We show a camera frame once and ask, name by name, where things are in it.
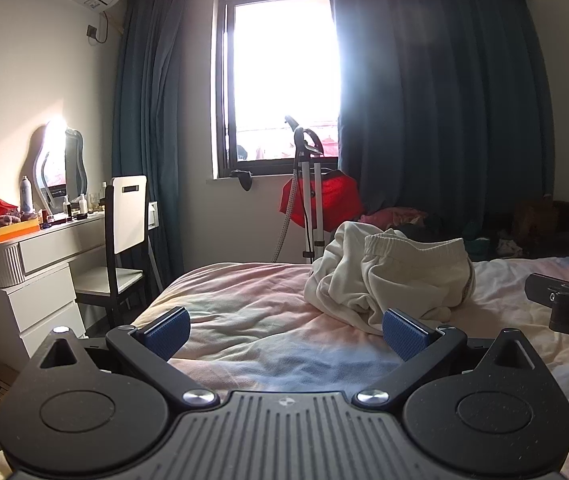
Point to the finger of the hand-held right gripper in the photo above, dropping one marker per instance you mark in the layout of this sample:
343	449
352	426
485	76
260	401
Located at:
544	287

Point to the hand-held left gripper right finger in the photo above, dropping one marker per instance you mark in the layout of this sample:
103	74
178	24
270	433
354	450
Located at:
404	335

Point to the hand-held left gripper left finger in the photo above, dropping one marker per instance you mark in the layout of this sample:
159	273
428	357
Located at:
167	332

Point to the cream sweatpants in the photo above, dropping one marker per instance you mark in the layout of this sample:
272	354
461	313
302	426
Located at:
414	280

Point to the white striped pants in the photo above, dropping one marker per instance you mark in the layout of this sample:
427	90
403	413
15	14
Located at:
339	270

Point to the pile of colourful clothes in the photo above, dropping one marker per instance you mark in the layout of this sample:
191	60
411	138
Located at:
394	217

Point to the brown cardboard box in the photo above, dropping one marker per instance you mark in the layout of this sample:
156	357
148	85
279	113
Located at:
534	215

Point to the pastel tie-dye bed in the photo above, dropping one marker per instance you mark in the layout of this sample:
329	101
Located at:
264	300

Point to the white and black chair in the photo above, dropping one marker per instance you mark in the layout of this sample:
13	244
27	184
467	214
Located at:
127	215

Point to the white dressing table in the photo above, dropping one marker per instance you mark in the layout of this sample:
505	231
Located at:
44	280

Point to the row of cosmetic bottles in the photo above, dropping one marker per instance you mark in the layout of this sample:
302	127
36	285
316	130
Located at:
79	207

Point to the red bag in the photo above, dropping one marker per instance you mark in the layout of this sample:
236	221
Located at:
337	195

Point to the black cloth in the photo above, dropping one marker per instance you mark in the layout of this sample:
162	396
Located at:
243	179

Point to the orange box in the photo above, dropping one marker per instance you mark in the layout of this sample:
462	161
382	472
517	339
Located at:
4	232

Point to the white spray bottle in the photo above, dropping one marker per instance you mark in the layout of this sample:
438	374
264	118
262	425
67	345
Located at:
27	195

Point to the wavy framed mirror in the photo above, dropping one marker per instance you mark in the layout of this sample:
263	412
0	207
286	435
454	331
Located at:
72	160

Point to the narrow blue curtain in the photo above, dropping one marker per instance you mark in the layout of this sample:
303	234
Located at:
149	110

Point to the wide blue curtain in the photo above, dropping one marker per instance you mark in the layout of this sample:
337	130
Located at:
439	85

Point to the window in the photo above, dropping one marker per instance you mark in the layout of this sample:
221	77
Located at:
284	85

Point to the white wall plate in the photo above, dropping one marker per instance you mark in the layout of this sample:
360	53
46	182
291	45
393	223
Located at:
153	214

